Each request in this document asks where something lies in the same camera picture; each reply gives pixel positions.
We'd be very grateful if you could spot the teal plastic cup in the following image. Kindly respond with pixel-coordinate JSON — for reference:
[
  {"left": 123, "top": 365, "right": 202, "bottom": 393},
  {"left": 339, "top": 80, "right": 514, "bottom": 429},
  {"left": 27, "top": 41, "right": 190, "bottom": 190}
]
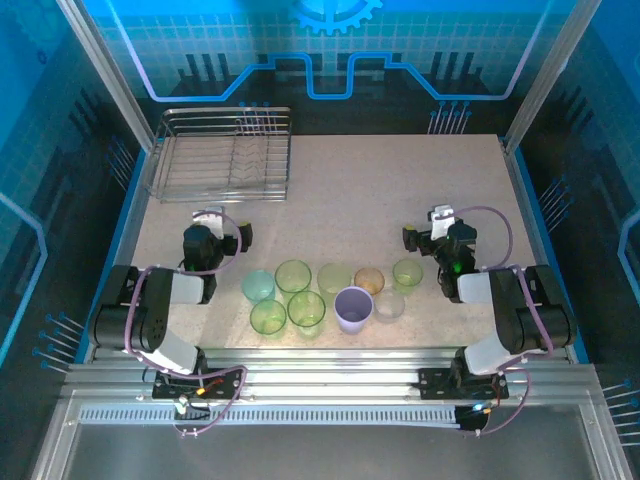
[{"left": 241, "top": 270, "right": 276, "bottom": 305}]

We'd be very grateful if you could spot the clear dimpled plastic cup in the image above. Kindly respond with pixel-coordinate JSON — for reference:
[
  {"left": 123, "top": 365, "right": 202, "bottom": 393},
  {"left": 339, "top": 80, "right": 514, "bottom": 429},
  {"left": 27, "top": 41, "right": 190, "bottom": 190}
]
[{"left": 373, "top": 290, "right": 407, "bottom": 325}]

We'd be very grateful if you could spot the metal wire dish rack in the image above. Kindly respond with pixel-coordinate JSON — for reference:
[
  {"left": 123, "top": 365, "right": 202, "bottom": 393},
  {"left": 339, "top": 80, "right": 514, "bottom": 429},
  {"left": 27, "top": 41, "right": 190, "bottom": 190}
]
[{"left": 146, "top": 105, "right": 293, "bottom": 204}]

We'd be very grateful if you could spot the pale green plastic cup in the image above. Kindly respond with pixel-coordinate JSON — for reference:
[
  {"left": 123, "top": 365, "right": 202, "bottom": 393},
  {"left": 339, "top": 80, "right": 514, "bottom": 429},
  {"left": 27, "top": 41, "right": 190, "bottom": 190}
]
[{"left": 316, "top": 262, "right": 353, "bottom": 306}]

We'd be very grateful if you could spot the purple plastic cup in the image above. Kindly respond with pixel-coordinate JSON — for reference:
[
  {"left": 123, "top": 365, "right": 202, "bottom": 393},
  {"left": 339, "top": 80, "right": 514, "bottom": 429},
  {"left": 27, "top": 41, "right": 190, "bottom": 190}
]
[{"left": 333, "top": 286, "right": 375, "bottom": 336}]

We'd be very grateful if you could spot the small green plastic cup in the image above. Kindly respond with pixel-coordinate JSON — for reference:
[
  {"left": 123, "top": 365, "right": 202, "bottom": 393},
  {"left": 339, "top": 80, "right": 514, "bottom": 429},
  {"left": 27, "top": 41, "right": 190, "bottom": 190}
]
[{"left": 391, "top": 258, "right": 425, "bottom": 295}]

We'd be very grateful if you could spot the orange plastic cup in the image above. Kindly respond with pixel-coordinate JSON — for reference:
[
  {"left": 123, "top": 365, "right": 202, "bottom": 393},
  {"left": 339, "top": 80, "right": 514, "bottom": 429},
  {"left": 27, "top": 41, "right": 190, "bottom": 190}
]
[{"left": 353, "top": 267, "right": 386, "bottom": 296}]

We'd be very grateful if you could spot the small controller board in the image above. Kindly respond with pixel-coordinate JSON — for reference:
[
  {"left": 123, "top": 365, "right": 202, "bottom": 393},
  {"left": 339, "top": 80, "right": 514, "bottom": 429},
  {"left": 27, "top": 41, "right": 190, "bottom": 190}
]
[{"left": 173, "top": 394, "right": 211, "bottom": 420}]

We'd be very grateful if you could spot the black controller box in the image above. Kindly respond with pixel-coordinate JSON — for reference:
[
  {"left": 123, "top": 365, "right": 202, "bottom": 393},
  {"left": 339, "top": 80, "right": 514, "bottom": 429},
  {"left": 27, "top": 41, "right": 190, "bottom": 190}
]
[{"left": 454, "top": 403, "right": 490, "bottom": 432}]

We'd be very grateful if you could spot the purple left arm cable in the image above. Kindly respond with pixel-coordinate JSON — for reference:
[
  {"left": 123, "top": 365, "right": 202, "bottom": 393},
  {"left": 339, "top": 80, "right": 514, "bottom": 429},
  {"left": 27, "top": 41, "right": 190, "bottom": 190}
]
[{"left": 122, "top": 209, "right": 249, "bottom": 439}]

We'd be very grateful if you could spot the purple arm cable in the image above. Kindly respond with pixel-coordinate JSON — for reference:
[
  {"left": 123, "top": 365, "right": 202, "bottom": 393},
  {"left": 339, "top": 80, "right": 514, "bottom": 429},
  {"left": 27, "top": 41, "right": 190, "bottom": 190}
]
[
  {"left": 452, "top": 205, "right": 556, "bottom": 436},
  {"left": 122, "top": 209, "right": 249, "bottom": 439}
]

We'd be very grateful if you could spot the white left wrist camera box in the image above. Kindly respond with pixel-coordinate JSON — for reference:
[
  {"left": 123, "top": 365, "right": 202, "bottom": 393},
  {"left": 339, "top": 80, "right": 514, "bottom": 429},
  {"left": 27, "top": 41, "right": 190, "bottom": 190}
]
[{"left": 203, "top": 204, "right": 226, "bottom": 240}]

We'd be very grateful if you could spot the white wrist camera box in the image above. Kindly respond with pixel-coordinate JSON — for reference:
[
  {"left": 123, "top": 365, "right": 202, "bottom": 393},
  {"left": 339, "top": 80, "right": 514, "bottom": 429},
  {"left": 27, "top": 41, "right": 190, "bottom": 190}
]
[
  {"left": 430, "top": 204, "right": 456, "bottom": 240},
  {"left": 203, "top": 204, "right": 226, "bottom": 240}
]

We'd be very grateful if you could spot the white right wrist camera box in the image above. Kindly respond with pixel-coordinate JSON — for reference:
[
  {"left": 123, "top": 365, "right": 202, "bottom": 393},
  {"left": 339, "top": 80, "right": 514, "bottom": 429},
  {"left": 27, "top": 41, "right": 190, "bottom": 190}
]
[{"left": 430, "top": 204, "right": 456, "bottom": 240}]

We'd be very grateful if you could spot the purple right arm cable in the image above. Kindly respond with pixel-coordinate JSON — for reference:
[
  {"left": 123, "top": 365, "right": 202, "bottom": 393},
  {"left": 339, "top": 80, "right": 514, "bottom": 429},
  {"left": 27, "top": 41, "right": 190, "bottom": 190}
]
[{"left": 452, "top": 205, "right": 556, "bottom": 436}]

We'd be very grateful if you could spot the blue edged side frame rail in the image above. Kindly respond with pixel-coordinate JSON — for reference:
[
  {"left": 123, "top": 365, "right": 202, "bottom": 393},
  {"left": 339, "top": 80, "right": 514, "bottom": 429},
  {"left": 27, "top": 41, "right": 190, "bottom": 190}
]
[
  {"left": 79, "top": 142, "right": 164, "bottom": 364},
  {"left": 502, "top": 142, "right": 590, "bottom": 364}
]

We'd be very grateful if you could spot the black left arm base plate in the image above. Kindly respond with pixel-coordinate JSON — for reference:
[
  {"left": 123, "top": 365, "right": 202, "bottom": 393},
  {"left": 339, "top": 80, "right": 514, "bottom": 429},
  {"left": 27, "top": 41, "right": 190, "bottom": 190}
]
[{"left": 151, "top": 367, "right": 242, "bottom": 401}]

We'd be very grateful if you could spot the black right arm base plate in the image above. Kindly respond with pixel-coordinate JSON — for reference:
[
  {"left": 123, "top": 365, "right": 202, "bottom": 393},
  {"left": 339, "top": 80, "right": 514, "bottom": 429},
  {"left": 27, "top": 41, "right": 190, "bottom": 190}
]
[{"left": 417, "top": 367, "right": 510, "bottom": 401}]

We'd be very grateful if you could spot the aluminium frame cross rail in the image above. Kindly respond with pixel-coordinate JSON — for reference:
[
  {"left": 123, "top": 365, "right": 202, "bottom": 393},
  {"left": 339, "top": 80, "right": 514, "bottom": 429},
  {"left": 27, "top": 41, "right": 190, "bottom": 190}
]
[{"left": 67, "top": 347, "right": 599, "bottom": 401}]

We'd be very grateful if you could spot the grey slotted cable duct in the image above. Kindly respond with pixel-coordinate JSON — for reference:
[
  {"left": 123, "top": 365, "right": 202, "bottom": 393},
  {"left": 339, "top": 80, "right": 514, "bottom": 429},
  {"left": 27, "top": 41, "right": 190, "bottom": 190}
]
[{"left": 78, "top": 405, "right": 461, "bottom": 427}]

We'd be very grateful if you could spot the aluminium frame post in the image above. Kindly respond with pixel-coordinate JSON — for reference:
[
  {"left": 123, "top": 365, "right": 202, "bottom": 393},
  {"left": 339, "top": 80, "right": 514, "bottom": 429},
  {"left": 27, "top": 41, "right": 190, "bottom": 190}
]
[
  {"left": 501, "top": 0, "right": 584, "bottom": 156},
  {"left": 55, "top": 0, "right": 157, "bottom": 151}
]

